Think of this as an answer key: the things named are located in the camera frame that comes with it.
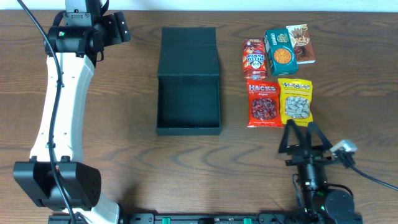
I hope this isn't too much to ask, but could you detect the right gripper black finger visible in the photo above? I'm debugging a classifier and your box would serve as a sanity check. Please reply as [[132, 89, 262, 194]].
[[305, 121, 332, 151], [277, 118, 307, 154]]

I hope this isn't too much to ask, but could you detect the black gift box with lid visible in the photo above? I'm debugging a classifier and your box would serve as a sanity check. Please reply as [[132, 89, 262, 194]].
[[156, 27, 221, 136]]

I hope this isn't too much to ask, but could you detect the teal cookies box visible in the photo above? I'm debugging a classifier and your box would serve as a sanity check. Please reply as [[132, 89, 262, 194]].
[[264, 28, 298, 76]]

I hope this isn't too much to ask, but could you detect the brown Pocky box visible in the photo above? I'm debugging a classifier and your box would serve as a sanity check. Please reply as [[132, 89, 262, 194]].
[[286, 24, 316, 65]]

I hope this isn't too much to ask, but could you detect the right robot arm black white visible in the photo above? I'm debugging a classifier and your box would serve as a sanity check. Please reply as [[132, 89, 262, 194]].
[[278, 119, 363, 223]]

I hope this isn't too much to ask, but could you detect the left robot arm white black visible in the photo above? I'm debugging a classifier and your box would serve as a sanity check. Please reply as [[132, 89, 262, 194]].
[[13, 11, 131, 223]]

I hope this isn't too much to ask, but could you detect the yellow Hacks candy bag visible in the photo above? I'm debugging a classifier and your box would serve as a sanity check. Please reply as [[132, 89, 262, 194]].
[[278, 78, 313, 127]]

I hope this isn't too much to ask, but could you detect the red Hacks candy bag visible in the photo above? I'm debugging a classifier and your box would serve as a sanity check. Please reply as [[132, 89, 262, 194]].
[[246, 80, 284, 128]]

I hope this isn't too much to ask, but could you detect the red Hello Panda box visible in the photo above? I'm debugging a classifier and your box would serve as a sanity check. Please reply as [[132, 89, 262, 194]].
[[242, 39, 267, 80]]

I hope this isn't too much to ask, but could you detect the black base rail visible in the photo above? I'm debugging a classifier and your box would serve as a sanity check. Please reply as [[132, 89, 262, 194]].
[[47, 213, 364, 224]]

